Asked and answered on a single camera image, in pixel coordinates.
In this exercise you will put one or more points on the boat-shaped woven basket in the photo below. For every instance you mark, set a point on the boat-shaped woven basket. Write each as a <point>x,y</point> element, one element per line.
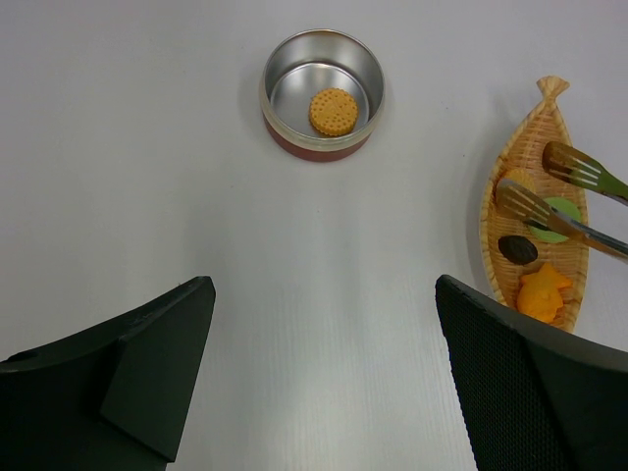
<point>524,150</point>

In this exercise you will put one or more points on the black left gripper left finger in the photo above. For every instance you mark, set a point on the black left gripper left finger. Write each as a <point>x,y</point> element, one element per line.
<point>111,397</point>

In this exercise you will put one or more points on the dark chocolate leaf cookie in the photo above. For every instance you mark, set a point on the dark chocolate leaf cookie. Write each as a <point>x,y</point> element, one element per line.
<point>517,249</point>

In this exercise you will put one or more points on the orange fish-shaped cookie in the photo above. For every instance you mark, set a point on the orange fish-shaped cookie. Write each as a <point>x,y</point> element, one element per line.
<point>540,295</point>

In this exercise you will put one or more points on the large round dotted biscuit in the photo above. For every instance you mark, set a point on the large round dotted biscuit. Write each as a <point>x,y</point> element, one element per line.
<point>333,112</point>

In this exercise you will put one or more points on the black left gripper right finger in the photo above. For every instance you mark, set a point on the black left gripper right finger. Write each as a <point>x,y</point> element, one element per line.
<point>532,396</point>

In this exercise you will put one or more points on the small round sandwich cookie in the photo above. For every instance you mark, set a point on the small round sandwich cookie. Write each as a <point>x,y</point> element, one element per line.
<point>520,176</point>

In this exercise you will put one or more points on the steel bowl with red base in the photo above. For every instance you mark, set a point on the steel bowl with red base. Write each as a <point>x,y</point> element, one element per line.
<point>300,67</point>

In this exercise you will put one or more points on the green round cookie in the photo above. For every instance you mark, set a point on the green round cookie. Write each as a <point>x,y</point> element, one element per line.
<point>563,205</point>

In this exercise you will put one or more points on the stainless steel tongs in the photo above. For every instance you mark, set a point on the stainless steel tongs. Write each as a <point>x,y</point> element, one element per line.
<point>572,166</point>

